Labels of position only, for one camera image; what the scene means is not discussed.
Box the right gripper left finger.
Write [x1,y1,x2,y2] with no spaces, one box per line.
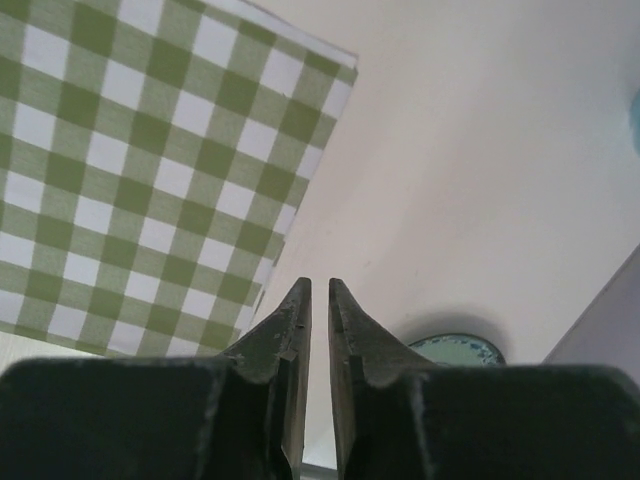
[1,278,311,479]

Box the blue patterned plate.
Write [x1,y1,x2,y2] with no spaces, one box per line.
[409,333,506,367]

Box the light blue mug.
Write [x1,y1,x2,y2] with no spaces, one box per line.
[628,90,640,155]

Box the green white checkered cloth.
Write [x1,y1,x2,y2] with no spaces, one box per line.
[1,1,357,356]

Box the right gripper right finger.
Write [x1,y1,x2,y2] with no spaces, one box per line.
[329,279,639,479]

